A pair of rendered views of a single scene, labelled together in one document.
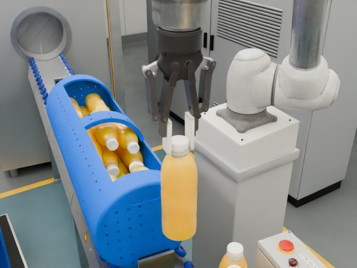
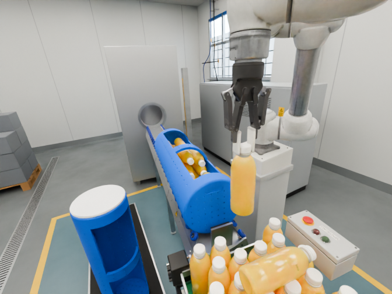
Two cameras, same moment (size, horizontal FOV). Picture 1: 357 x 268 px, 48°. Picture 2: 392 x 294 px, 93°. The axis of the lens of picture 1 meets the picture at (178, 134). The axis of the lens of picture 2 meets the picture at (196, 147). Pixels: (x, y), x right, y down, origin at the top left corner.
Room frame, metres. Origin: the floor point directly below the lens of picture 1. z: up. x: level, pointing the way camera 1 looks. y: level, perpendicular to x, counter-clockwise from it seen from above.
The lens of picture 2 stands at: (0.18, 0.09, 1.65)
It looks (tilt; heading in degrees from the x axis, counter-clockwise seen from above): 22 degrees down; 5
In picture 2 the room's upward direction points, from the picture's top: 4 degrees counter-clockwise
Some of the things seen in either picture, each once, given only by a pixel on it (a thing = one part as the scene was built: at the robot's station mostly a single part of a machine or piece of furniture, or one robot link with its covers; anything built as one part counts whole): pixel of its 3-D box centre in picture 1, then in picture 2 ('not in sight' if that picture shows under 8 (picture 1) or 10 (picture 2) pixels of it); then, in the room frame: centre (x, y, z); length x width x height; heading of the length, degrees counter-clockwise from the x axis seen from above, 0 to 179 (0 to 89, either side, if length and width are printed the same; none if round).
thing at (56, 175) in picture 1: (51, 146); (156, 169); (2.61, 0.94, 0.31); 0.06 x 0.06 x 0.63; 24
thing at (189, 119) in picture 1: (189, 131); (251, 139); (0.68, -0.02, 1.47); 0.03 x 0.01 x 0.07; 22
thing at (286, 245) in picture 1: (286, 245); (307, 220); (0.75, -0.27, 1.11); 0.04 x 0.04 x 0.01
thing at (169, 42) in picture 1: (179, 52); (247, 81); (0.67, 0.00, 1.62); 0.08 x 0.07 x 0.09; 112
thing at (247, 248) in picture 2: not in sight; (230, 255); (0.71, 0.03, 0.96); 0.40 x 0.01 x 0.03; 114
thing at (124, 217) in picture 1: (104, 151); (186, 165); (1.24, 0.26, 1.09); 0.88 x 0.28 x 0.28; 24
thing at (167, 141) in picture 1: (167, 135); (236, 142); (0.66, 0.02, 1.47); 0.03 x 0.01 x 0.07; 22
